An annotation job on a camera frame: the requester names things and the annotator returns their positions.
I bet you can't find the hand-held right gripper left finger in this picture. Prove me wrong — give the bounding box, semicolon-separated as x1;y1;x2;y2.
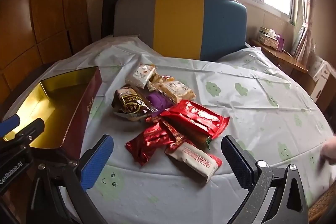
26;135;114;224

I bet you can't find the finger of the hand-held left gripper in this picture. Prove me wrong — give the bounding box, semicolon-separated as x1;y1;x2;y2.
0;115;21;138
4;119;45;147

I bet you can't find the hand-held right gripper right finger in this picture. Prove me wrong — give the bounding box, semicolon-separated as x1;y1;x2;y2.
221;135;309;224

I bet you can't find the maroon box with gold lining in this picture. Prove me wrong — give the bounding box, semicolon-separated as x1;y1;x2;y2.
1;67;103;161

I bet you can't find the white and red snack packet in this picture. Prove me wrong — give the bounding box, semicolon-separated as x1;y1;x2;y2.
165;143;223;183

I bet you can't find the red foil snack packet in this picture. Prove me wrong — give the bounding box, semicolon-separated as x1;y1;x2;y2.
125;122;175;167

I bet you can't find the large red snack packet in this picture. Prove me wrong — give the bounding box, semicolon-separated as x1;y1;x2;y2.
160;100;230;140

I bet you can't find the red patterned snack packet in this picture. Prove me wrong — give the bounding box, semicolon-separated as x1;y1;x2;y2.
157;119;195;155

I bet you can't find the brown snack packet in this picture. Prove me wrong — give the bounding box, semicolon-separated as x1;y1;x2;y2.
112;84;158;122

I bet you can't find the purple snack packet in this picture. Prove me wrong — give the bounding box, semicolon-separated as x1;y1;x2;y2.
146;91;175;115

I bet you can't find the clear rice cracker packet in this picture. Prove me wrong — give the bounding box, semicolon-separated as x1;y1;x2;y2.
157;81;197;104

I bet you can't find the white tablecloth with green clouds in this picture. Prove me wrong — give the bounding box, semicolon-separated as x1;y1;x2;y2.
5;35;336;224

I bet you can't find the woven rattan chair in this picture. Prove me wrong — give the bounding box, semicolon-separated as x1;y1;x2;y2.
307;182;336;224

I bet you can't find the wooden desk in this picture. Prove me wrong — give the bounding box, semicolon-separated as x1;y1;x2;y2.
249;39;309;83

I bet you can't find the patterned tissue box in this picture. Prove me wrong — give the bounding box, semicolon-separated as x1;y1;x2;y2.
259;32;279;49

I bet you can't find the wooden wardrobe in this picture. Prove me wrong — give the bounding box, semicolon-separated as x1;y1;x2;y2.
0;0;91;109

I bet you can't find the purple gauze pouch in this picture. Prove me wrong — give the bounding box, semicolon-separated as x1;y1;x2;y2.
276;34;285;51

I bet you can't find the grey yellow blue chair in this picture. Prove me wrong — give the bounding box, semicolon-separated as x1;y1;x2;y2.
113;0;248;62

